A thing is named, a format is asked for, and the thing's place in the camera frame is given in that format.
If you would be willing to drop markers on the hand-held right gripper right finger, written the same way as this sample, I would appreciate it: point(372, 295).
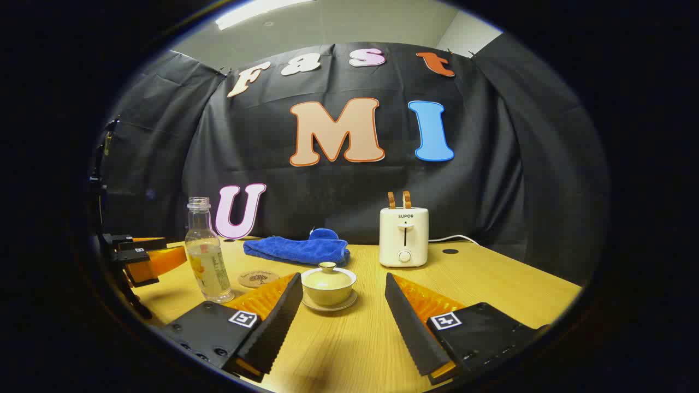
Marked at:
point(409, 322)

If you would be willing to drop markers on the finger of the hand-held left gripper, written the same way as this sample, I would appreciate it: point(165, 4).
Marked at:
point(158, 262)
point(147, 240)

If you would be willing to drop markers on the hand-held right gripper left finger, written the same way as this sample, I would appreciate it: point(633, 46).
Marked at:
point(278, 322)

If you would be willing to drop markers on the clear glass water bottle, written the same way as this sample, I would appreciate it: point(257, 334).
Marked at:
point(207, 267)

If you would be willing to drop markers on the cream ceramic teacup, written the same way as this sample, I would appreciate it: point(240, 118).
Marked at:
point(327, 297)

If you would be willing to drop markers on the cream teacup lid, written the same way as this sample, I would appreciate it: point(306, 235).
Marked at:
point(327, 278)

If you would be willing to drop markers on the cream teacup saucer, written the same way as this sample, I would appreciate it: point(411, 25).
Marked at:
point(327, 309)

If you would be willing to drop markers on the blue towel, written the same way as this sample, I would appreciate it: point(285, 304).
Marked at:
point(295, 250)

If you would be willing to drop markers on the white toaster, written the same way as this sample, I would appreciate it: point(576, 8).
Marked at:
point(404, 234)

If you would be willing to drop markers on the black backdrop cloth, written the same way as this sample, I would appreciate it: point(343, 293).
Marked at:
point(480, 164)

